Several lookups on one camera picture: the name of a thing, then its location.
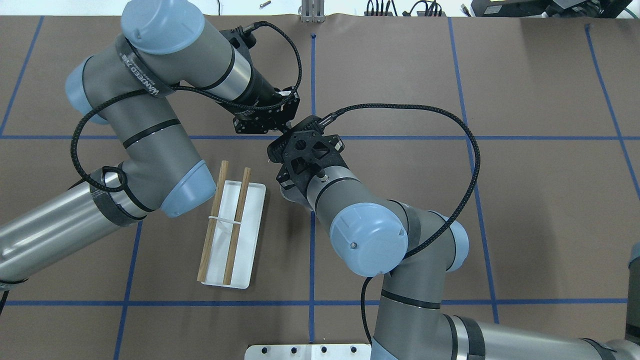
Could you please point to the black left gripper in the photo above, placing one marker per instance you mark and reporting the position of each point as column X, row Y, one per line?
column 262, row 89

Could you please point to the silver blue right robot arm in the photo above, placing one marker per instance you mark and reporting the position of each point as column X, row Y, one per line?
column 372, row 235

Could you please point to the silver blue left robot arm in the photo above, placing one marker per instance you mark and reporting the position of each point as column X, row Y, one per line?
column 130, row 150

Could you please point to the white wooden towel rack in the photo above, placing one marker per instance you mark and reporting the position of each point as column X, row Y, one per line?
column 232, row 232

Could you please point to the black usb hub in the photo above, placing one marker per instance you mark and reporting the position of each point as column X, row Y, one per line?
column 380, row 8

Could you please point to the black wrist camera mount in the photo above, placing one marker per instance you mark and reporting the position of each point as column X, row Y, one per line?
column 305, row 152
column 240, row 37

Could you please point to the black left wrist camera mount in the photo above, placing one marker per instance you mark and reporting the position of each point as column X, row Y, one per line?
column 240, row 37

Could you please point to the aluminium frame post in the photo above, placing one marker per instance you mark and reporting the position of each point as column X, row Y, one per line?
column 312, row 11

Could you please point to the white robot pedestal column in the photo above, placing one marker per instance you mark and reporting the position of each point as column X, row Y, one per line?
column 348, row 351

